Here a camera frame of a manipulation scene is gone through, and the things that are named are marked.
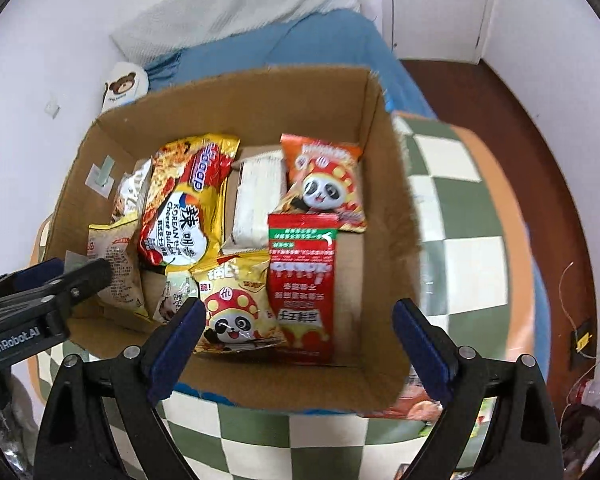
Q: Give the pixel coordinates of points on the blue bed sheet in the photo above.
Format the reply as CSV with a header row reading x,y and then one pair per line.
x,y
320,40

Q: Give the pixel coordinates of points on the yellow red noodle packet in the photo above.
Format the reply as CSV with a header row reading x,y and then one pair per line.
x,y
180,210

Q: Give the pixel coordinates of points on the silver snack packet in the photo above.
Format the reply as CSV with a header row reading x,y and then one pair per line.
x,y
257,200

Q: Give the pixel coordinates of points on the brown snack packet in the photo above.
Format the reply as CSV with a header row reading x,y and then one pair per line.
x,y
410,402

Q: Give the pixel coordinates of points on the green white checkered mat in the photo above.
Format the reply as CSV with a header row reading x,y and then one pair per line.
x,y
260,435

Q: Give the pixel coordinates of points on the beige snack packet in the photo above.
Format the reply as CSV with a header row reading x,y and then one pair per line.
x,y
115,260

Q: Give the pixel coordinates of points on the yellow plug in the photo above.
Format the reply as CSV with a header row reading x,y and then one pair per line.
x,y
582,335

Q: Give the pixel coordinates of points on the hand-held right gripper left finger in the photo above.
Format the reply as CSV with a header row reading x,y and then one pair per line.
x,y
175,350

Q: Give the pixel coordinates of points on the white door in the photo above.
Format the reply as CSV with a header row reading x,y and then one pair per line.
x,y
440,5

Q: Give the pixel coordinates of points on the long red snack packet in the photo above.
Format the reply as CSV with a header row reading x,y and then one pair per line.
x,y
302,285

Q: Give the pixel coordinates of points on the cardboard box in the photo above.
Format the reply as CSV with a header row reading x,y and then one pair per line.
x,y
280,105

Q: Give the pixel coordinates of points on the yellow panda snack packet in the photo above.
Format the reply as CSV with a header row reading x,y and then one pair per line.
x,y
240,310

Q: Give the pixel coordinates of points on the grey quilted pillow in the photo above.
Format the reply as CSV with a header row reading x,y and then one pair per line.
x,y
230,10

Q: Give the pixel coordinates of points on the orange panda snack packet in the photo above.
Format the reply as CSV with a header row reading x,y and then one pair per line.
x,y
325,185

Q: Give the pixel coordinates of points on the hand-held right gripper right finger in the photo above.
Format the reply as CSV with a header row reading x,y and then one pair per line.
x,y
422,350

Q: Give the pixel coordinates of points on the white wall socket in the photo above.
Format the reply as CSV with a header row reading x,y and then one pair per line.
x,y
52,110

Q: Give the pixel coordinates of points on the small white figure packet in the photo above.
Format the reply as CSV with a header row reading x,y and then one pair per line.
x,y
172,292

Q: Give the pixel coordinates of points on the white bear print pillow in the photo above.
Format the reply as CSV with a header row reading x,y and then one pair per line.
x,y
122,85

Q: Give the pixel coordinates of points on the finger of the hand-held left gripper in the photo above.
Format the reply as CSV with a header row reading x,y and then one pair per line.
x,y
30,277
87,280

